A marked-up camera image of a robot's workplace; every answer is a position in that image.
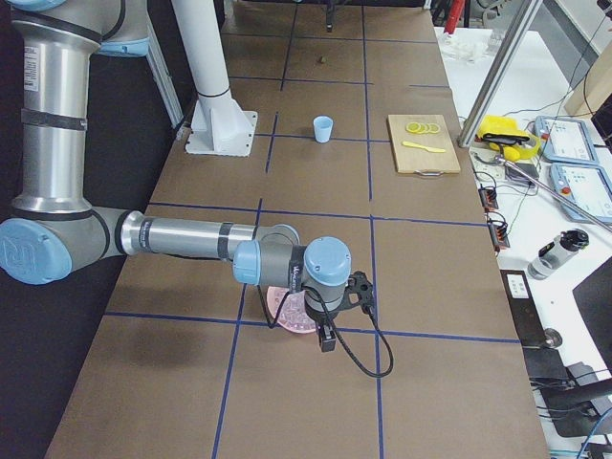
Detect metal rod tool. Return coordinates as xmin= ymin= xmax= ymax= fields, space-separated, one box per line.
xmin=492 ymin=154 xmax=611 ymax=232

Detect pile of clear ice cubes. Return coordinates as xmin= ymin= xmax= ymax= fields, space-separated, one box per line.
xmin=278 ymin=293 xmax=315 ymax=334

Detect red object at corner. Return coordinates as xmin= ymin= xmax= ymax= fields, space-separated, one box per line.
xmin=444 ymin=0 xmax=466 ymax=35

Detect light blue cup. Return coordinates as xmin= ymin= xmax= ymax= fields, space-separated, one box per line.
xmin=313 ymin=116 xmax=334 ymax=143

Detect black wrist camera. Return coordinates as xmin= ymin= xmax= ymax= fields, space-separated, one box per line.
xmin=344 ymin=271 xmax=376 ymax=317

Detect bamboo cutting board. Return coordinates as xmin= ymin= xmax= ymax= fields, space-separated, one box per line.
xmin=387 ymin=115 xmax=461 ymax=176

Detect aluminium frame post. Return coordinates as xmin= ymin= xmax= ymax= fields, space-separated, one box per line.
xmin=457 ymin=0 xmax=543 ymax=147

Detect lemon slices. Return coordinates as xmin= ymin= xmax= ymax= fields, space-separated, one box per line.
xmin=405 ymin=121 xmax=441 ymax=135

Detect lower blue teach pendant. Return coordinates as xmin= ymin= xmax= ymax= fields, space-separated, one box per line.
xmin=549 ymin=163 xmax=611 ymax=225

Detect clear water bottle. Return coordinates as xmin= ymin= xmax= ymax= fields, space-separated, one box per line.
xmin=527 ymin=229 xmax=589 ymax=280

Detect yellow cloth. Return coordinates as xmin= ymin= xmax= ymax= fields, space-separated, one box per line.
xmin=476 ymin=115 xmax=540 ymax=162

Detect crumpled clear plastic bag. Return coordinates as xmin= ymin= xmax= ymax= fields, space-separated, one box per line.
xmin=438 ymin=30 xmax=505 ymax=63

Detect yellow plastic knife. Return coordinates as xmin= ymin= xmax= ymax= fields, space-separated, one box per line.
xmin=402 ymin=141 xmax=446 ymax=154

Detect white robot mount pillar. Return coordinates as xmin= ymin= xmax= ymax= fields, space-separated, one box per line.
xmin=172 ymin=0 xmax=258 ymax=157

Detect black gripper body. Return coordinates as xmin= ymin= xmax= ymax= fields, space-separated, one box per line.
xmin=316 ymin=320 xmax=336 ymax=340
xmin=325 ymin=0 xmax=336 ymax=21

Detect pink bowl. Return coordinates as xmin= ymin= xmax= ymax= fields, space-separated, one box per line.
xmin=266 ymin=286 xmax=316 ymax=334

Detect upper blue teach pendant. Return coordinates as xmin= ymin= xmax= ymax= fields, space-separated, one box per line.
xmin=535 ymin=116 xmax=600 ymax=164

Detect blue teach pendant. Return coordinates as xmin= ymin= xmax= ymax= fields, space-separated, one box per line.
xmin=549 ymin=163 xmax=611 ymax=225
xmin=535 ymin=116 xmax=600 ymax=164

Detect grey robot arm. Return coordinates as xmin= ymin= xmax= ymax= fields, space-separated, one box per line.
xmin=1 ymin=55 xmax=241 ymax=356

